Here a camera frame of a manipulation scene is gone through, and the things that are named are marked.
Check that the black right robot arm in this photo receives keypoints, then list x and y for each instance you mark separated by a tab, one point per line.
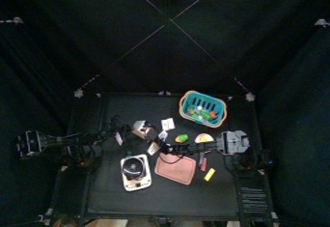
234	142

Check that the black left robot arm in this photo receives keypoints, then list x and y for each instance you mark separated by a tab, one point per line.
65	139

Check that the white picture card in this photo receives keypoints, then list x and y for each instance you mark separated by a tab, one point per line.
154	148
119	138
168	124
164	135

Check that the cream toy shell orange filling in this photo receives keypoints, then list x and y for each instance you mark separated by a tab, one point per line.
204	138

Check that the yellow green toy corn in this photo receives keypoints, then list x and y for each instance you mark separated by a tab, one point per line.
181	138

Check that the pink cutting board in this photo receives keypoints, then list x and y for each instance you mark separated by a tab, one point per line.
176	168

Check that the red toy stick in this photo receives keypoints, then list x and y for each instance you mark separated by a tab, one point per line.
204	164

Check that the yellow toy block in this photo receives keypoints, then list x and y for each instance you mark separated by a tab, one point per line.
210	174

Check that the green toy vegetable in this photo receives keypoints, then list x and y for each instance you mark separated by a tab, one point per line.
205	115

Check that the orange toy food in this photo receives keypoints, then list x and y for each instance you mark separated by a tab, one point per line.
213	114

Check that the black toy pot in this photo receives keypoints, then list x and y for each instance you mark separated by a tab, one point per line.
134	167

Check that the teal basket orange rim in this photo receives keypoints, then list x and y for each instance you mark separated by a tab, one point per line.
202	108

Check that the white toy scale base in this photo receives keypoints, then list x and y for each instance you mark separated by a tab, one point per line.
137	185

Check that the white text label sticker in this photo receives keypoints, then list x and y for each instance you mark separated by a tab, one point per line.
253	201

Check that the grey metal bracket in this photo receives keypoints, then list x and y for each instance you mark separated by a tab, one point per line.
168	93
161	93

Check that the grey frame corner bracket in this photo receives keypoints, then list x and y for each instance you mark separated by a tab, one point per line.
321	22
250	96
18	20
78	92

